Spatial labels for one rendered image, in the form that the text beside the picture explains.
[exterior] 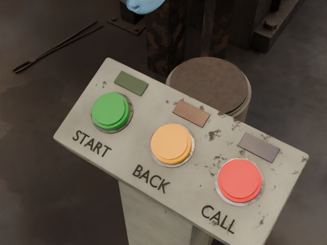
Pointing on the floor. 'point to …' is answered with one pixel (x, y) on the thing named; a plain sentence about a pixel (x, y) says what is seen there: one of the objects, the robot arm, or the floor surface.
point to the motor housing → (166, 36)
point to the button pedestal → (137, 183)
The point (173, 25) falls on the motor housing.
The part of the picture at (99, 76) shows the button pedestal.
